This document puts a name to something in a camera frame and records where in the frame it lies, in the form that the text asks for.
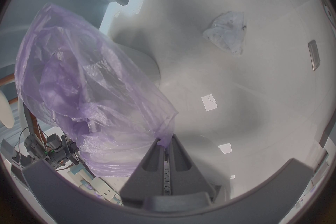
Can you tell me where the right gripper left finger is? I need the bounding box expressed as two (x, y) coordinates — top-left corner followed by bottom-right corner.
(120, 138), (165, 198)

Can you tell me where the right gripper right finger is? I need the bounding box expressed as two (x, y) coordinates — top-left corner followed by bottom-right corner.
(169, 135), (216, 196)

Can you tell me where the white cushioned wooden chair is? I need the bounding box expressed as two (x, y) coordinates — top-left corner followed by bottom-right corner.
(0, 73), (45, 145)

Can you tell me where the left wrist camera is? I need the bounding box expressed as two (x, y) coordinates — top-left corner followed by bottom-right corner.
(47, 134), (63, 151)

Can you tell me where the clear wrapper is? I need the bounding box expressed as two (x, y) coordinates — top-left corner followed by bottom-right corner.
(203, 11), (246, 55)

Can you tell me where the white trash bin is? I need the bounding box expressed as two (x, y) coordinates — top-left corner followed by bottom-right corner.
(113, 42), (161, 88)

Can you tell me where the purple plastic bag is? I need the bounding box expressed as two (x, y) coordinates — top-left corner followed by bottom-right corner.
(14, 2), (179, 177)

